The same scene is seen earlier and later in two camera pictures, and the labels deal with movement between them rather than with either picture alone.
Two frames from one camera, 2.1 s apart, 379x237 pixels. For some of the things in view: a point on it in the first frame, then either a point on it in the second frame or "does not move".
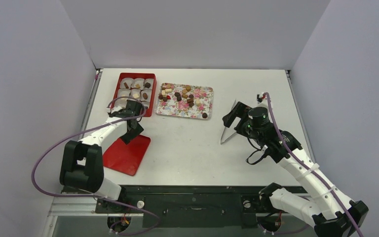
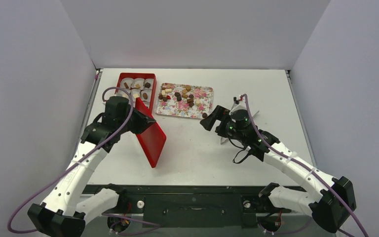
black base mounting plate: x=188 y=207 does not move
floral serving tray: x=184 y=100 does not move
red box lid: x=126 y=158 -> x=152 y=140
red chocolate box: x=140 y=85 does not move
